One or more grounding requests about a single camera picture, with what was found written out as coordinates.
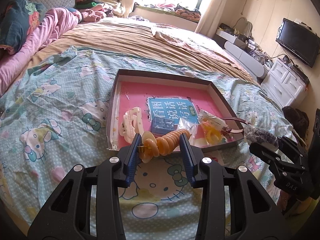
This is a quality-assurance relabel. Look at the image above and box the orange spiral hair tie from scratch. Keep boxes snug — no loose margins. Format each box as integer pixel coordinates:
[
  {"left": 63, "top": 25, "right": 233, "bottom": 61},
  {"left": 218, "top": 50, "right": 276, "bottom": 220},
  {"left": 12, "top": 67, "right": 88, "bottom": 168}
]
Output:
[{"left": 138, "top": 128, "right": 192, "bottom": 164}]

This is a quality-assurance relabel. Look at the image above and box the earring card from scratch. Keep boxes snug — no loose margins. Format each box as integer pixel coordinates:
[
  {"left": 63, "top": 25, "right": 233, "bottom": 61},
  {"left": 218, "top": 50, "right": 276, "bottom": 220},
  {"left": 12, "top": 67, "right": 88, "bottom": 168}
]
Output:
[{"left": 177, "top": 118, "right": 198, "bottom": 140}]

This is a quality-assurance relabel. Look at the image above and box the white cream hair claw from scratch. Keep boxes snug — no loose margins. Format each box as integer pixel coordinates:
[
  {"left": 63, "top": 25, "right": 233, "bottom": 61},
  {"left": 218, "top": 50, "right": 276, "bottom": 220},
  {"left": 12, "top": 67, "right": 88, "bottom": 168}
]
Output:
[{"left": 119, "top": 107, "right": 144, "bottom": 144}]

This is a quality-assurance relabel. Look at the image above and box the blue transparent jewelry box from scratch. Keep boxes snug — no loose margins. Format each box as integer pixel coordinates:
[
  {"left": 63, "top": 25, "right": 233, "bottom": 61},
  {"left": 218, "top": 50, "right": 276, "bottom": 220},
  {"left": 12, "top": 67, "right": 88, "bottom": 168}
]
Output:
[{"left": 151, "top": 116, "right": 175, "bottom": 135}]

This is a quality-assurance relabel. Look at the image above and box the white tube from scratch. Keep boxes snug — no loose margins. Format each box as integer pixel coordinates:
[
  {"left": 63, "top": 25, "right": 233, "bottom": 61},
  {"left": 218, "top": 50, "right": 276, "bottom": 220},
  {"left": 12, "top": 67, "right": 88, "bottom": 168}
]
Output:
[{"left": 198, "top": 109, "right": 228, "bottom": 131}]

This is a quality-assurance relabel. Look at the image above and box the dark red strap watch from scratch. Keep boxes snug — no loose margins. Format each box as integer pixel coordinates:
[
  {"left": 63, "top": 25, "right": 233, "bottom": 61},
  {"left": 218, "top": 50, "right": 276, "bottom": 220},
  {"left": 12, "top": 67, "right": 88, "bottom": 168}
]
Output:
[{"left": 221, "top": 117, "right": 250, "bottom": 135}]

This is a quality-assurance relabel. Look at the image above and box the dark purple bead bracelet bag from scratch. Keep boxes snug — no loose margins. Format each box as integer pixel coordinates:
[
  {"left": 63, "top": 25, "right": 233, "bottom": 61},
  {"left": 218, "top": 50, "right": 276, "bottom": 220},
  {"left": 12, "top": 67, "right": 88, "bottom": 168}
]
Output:
[{"left": 244, "top": 125, "right": 278, "bottom": 148}]

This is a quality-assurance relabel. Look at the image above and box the pink book with blue title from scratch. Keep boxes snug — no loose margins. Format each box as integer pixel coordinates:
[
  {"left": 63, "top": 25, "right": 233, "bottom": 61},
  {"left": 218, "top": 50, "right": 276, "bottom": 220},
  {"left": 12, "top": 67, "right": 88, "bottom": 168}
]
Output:
[{"left": 111, "top": 81, "right": 222, "bottom": 150}]

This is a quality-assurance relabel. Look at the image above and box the dark cardboard tray box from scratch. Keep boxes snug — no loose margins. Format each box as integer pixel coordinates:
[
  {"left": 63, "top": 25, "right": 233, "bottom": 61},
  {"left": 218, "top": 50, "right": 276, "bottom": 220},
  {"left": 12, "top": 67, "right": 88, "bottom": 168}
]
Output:
[{"left": 106, "top": 69, "right": 244, "bottom": 152}]

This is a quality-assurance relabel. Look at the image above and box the white drawer cabinet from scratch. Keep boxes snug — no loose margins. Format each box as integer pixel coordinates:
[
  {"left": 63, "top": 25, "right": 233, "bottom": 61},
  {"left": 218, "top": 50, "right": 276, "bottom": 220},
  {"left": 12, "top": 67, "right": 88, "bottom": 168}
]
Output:
[{"left": 261, "top": 59, "right": 308, "bottom": 108}]

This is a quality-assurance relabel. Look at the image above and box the Hello Kitty teal bedsheet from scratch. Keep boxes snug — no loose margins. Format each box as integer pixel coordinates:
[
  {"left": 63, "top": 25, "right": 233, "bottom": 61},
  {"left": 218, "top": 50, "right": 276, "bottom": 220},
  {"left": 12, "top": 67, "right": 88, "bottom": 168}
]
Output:
[{"left": 1, "top": 47, "right": 292, "bottom": 239}]

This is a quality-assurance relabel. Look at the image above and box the pink floral cloth on bed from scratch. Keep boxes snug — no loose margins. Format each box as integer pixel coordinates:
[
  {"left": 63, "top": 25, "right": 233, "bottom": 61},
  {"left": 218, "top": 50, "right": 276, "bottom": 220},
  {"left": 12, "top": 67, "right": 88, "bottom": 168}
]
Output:
[{"left": 151, "top": 24, "right": 237, "bottom": 64}]

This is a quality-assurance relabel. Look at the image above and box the white grey dresser desk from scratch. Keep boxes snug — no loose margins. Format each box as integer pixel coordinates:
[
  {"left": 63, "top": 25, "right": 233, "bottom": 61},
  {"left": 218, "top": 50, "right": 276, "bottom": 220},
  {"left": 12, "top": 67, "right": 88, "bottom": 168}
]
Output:
[{"left": 213, "top": 28, "right": 267, "bottom": 84}]

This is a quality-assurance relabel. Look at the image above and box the tan striped blanket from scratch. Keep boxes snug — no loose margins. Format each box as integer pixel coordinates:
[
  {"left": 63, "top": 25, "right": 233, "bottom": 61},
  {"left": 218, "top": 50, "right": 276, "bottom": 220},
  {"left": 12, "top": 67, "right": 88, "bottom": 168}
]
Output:
[{"left": 25, "top": 18, "right": 256, "bottom": 83}]

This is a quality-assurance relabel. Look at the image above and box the black flat television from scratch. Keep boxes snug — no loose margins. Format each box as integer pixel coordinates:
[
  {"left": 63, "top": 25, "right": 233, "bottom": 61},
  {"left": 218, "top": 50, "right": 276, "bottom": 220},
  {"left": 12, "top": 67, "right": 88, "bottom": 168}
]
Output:
[{"left": 276, "top": 18, "right": 319, "bottom": 68}]

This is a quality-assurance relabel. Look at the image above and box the cream curtain right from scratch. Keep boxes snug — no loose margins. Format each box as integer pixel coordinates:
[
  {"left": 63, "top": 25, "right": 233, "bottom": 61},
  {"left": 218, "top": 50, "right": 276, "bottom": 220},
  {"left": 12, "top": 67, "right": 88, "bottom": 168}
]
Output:
[{"left": 195, "top": 0, "right": 223, "bottom": 38}]

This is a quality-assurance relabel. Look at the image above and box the heart shaped vanity mirror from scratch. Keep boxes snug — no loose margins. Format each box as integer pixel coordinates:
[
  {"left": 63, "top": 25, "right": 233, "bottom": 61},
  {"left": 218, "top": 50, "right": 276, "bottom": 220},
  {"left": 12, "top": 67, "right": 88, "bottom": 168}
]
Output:
[{"left": 240, "top": 17, "right": 253, "bottom": 37}]

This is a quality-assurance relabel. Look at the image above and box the clothes pile on windowsill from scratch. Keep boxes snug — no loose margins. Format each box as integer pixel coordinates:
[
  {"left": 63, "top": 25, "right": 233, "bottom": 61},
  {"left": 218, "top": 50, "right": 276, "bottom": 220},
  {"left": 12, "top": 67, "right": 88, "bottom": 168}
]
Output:
[{"left": 132, "top": 2, "right": 201, "bottom": 23}]

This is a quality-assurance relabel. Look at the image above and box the pink quilt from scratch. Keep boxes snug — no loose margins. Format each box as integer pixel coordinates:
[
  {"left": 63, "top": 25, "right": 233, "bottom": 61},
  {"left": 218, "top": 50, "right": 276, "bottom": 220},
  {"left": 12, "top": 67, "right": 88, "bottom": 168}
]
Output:
[{"left": 1, "top": 8, "right": 82, "bottom": 94}]

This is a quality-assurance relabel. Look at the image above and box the clothes pile at bedhead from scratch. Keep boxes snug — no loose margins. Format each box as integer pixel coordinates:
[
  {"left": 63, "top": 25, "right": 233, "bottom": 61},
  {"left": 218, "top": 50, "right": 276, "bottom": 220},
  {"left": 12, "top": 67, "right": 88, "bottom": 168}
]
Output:
[{"left": 75, "top": 0, "right": 125, "bottom": 22}]

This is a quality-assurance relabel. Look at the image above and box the dark blue floral pillow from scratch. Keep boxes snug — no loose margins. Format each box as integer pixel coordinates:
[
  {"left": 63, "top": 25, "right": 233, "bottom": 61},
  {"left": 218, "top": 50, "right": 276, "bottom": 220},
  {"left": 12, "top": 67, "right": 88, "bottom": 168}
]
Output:
[{"left": 1, "top": 0, "right": 47, "bottom": 55}]

